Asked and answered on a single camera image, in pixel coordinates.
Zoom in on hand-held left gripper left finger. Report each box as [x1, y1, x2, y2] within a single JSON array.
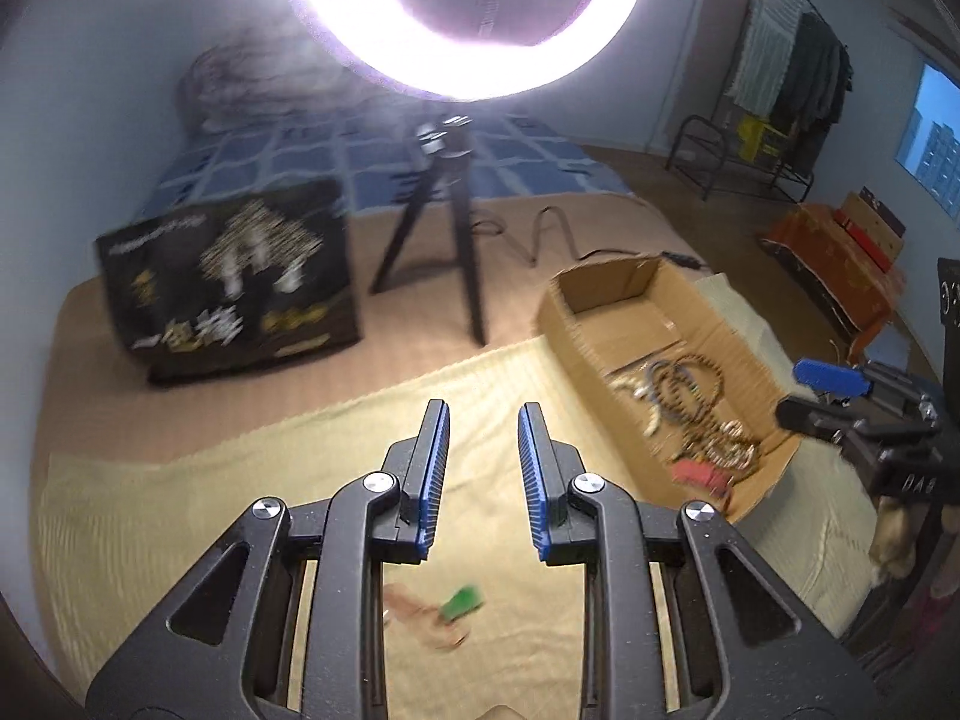
[[86, 399, 452, 720]]

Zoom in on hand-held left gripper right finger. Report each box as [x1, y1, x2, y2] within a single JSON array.
[[517, 403, 880, 720]]

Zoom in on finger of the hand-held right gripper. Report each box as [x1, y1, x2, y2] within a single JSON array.
[[775, 396, 887, 445], [794, 358, 875, 398]]

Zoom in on white bead bracelet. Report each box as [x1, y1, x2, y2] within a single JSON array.
[[694, 422, 760, 467]]

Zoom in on long wooden bead necklace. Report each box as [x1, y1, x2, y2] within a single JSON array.
[[649, 358, 728, 425]]

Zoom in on red tag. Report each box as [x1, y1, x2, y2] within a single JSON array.
[[670, 459, 734, 502]]

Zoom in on pearl necklace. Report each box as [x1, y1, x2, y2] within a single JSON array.
[[611, 367, 665, 437]]

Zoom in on bracelet with green tag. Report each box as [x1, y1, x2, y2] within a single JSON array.
[[381, 583, 485, 650]]

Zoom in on cardboard box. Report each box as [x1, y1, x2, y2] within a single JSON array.
[[533, 255, 803, 525]]

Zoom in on person's right hand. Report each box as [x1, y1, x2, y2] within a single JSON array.
[[869, 495, 917, 586]]

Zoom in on tan bed sheet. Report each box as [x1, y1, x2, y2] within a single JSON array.
[[34, 191, 715, 466]]

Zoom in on brown box with red band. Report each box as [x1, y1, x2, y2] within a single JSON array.
[[835, 190, 905, 265]]

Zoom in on window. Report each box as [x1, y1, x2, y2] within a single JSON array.
[[895, 63, 960, 216]]

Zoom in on black clothes rack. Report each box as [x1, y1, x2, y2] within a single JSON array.
[[667, 0, 853, 205]]

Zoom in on black printed box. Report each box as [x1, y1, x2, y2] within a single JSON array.
[[95, 178, 365, 388]]

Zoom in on black tripod stand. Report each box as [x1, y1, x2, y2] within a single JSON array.
[[368, 114, 489, 347]]

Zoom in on dark hanging clothes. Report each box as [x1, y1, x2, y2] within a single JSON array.
[[783, 11, 854, 141]]

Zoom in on blue checked quilt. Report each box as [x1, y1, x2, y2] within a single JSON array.
[[131, 112, 640, 231]]

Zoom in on striped white towel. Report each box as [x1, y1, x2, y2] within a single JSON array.
[[730, 0, 804, 115]]

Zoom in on dark patterned pillow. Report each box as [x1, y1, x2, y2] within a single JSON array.
[[175, 41, 362, 137]]

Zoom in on black cable with inline switch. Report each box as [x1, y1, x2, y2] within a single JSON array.
[[469, 208, 707, 272]]

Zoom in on round ring light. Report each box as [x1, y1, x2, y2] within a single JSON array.
[[274, 0, 650, 103]]

